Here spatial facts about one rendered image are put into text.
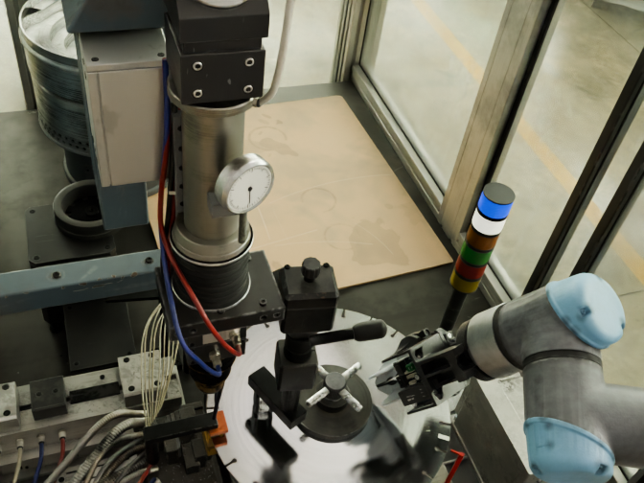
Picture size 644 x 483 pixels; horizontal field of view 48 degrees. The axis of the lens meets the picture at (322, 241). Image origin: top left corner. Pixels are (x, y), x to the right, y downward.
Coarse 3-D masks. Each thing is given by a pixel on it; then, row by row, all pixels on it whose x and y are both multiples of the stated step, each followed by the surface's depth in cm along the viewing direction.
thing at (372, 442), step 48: (384, 336) 105; (240, 384) 97; (240, 432) 92; (288, 432) 93; (384, 432) 94; (432, 432) 95; (240, 480) 87; (288, 480) 88; (336, 480) 89; (384, 480) 90
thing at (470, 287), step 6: (450, 276) 112; (456, 276) 110; (450, 282) 112; (456, 282) 110; (462, 282) 109; (468, 282) 109; (474, 282) 109; (456, 288) 111; (462, 288) 110; (468, 288) 110; (474, 288) 111
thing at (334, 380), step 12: (324, 372) 94; (336, 372) 94; (348, 372) 94; (324, 384) 92; (336, 384) 92; (312, 396) 91; (324, 396) 92; (336, 396) 93; (348, 396) 92; (360, 408) 91
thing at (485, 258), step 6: (462, 246) 107; (468, 246) 105; (462, 252) 107; (468, 252) 105; (474, 252) 105; (480, 252) 104; (486, 252) 104; (492, 252) 106; (462, 258) 107; (468, 258) 106; (474, 258) 105; (480, 258) 105; (486, 258) 105; (474, 264) 106; (480, 264) 106
